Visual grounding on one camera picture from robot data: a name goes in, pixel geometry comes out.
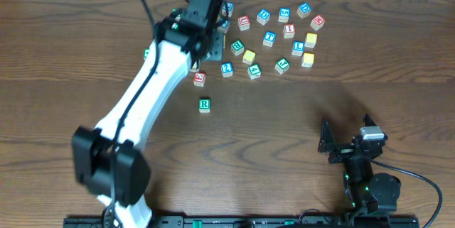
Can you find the green B letter block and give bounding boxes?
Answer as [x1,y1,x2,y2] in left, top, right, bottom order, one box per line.
[231,39,245,56]

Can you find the green R letter block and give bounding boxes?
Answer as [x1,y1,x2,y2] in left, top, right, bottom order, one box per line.
[198,99,210,113]

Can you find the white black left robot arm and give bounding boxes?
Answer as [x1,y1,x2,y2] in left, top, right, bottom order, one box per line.
[71,10,224,227]

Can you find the blue 2 number block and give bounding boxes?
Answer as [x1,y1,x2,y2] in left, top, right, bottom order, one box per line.
[220,62,234,77]

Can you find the yellow C letter block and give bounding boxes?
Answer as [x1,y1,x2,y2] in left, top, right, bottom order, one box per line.
[191,63,200,72]

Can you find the blue P letter block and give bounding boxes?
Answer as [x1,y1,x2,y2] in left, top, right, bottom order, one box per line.
[218,20,230,34]

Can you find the red E letter block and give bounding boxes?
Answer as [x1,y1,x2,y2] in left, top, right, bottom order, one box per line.
[193,72,206,87]

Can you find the yellow block near B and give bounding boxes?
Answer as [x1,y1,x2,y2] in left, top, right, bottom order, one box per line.
[242,50,256,65]

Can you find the red U block upper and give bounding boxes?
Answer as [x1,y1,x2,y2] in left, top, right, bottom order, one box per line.
[237,15,251,31]

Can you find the green 4 number block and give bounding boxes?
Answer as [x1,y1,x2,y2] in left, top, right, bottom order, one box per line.
[247,64,262,80]

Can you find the blue top letter block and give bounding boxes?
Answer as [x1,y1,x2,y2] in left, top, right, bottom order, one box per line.
[222,2,234,18]

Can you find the blue T letter block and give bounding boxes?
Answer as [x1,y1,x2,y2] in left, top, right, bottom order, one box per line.
[263,31,276,47]

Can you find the blue D letter block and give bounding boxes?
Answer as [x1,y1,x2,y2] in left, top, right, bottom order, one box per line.
[257,9,271,26]

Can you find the green J letter block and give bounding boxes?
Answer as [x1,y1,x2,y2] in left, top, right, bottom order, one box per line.
[275,58,290,75]

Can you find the green V letter block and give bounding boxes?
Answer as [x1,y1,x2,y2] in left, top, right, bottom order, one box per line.
[143,48,149,60]

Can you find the red I letter block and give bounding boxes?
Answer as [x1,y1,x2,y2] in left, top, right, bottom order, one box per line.
[283,23,296,38]

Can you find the blue 5 number block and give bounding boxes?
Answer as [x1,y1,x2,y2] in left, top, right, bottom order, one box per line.
[278,7,291,23]

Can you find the yellow right lower block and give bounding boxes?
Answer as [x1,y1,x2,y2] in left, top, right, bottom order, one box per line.
[301,53,315,67]

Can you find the blue L letter block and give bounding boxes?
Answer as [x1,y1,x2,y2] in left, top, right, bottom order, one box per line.
[291,41,304,57]

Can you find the yellow right upper block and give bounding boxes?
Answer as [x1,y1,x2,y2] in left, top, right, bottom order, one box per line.
[304,33,318,48]

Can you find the red M letter block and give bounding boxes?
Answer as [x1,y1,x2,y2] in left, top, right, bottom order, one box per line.
[310,14,326,31]

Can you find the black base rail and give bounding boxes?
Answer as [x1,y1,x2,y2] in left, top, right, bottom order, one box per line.
[62,209,419,228]

